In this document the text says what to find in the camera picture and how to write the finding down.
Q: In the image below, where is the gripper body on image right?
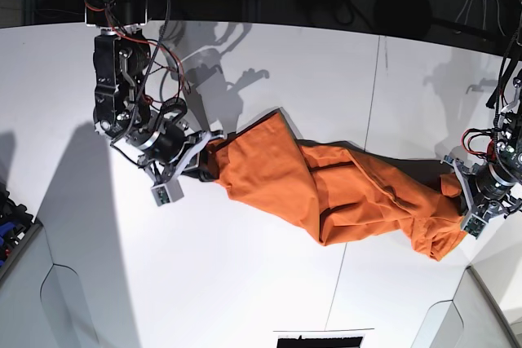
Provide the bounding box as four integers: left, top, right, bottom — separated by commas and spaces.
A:
442, 155, 521, 222

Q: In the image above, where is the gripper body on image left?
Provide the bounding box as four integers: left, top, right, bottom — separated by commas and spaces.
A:
136, 121, 224, 186

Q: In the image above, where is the orange t-shirt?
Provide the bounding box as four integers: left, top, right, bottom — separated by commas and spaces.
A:
206, 111, 466, 261

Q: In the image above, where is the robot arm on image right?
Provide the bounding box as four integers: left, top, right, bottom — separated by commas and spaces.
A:
442, 28, 521, 237

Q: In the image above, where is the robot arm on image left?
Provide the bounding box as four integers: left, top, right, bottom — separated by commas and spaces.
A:
83, 0, 223, 188

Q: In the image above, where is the grey panel bottom right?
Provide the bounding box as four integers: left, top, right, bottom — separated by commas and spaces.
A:
412, 266, 521, 348

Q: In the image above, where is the grey panel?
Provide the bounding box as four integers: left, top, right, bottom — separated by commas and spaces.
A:
1, 226, 101, 347
412, 266, 521, 348

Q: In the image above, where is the blue black items bin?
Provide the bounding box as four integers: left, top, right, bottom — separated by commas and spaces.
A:
0, 183, 35, 267

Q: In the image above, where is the grey panel bottom left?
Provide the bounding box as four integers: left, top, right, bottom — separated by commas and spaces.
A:
1, 226, 101, 347

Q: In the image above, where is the black slot plate bottom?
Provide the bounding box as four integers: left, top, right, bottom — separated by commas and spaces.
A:
273, 328, 374, 348

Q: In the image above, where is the round black stool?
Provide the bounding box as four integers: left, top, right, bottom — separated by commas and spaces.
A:
373, 0, 432, 40

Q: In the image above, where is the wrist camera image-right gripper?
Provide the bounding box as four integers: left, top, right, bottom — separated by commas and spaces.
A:
461, 211, 487, 239

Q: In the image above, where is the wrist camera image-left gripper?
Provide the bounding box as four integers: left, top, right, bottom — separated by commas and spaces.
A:
151, 181, 184, 207

